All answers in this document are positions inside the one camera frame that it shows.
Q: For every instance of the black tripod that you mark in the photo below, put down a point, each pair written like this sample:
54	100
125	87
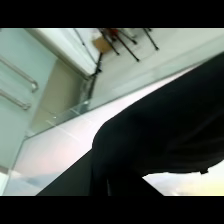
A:
126	42

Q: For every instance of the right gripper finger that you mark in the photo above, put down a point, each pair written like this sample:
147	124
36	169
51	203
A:
75	183

